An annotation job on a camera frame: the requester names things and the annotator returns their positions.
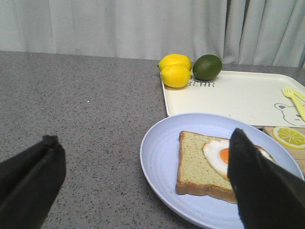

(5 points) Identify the light blue round plate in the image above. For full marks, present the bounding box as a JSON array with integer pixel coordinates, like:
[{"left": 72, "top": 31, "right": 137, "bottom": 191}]
[{"left": 140, "top": 113, "right": 304, "bottom": 229}]

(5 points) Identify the rear yellow lemon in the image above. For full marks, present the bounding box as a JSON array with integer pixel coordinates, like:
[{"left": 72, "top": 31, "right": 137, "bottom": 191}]
[{"left": 158, "top": 53, "right": 192, "bottom": 71}]

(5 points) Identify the yellow lemon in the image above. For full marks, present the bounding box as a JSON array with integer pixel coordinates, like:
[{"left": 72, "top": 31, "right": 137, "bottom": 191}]
[
  {"left": 158, "top": 53, "right": 192, "bottom": 71},
  {"left": 161, "top": 64, "right": 191, "bottom": 88}
]

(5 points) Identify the grey curtain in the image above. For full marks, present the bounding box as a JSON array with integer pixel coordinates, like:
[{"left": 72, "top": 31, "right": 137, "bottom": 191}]
[{"left": 0, "top": 0, "right": 305, "bottom": 67}]

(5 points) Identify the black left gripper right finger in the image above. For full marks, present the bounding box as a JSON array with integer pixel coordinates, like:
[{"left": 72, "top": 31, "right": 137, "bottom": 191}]
[{"left": 228, "top": 128, "right": 305, "bottom": 229}]

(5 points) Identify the lemon slice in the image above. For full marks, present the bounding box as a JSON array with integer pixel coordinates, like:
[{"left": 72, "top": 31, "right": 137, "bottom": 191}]
[{"left": 273, "top": 126, "right": 305, "bottom": 149}]

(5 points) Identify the front yellow lemon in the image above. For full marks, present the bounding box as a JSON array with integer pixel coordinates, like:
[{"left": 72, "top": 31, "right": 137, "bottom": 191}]
[{"left": 161, "top": 64, "right": 191, "bottom": 88}]

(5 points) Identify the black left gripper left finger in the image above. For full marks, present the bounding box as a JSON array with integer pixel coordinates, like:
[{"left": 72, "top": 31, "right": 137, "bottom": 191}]
[{"left": 0, "top": 135, "right": 66, "bottom": 229}]

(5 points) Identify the yellow plastic fork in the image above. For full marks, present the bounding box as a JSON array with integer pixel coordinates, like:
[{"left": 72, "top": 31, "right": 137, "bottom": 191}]
[{"left": 282, "top": 86, "right": 305, "bottom": 120}]

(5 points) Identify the yellow plastic knife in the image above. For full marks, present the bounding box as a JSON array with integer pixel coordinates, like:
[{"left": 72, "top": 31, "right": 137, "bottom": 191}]
[{"left": 293, "top": 90, "right": 305, "bottom": 102}]

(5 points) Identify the wooden cutting board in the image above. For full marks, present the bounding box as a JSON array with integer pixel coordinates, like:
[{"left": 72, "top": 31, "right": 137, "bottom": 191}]
[{"left": 263, "top": 126, "right": 305, "bottom": 175}]

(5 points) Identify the green lime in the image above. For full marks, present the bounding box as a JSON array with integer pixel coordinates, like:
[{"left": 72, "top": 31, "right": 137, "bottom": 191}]
[{"left": 193, "top": 54, "right": 222, "bottom": 81}]

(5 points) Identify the fried egg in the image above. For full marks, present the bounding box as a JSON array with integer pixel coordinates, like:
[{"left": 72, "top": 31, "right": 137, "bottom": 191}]
[{"left": 203, "top": 139, "right": 276, "bottom": 181}]

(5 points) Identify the white bear tray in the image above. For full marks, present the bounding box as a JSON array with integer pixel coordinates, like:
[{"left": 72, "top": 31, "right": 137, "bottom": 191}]
[{"left": 163, "top": 71, "right": 305, "bottom": 128}]

